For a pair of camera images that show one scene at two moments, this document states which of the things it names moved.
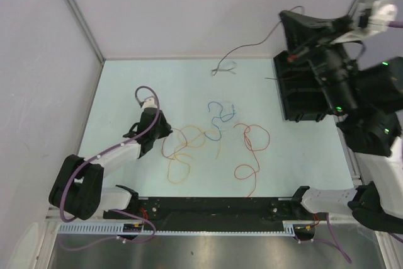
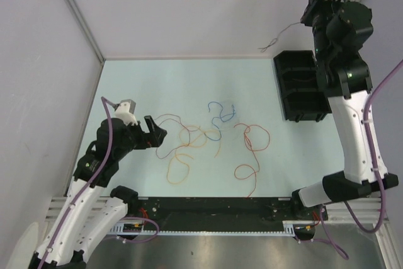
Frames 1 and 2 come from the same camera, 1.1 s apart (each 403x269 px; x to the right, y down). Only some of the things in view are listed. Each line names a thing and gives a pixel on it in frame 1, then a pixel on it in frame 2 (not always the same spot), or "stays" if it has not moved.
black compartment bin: (303, 97) stays
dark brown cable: (214, 72) to (274, 40)
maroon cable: (182, 147) to (182, 124)
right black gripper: (302, 33) to (317, 0)
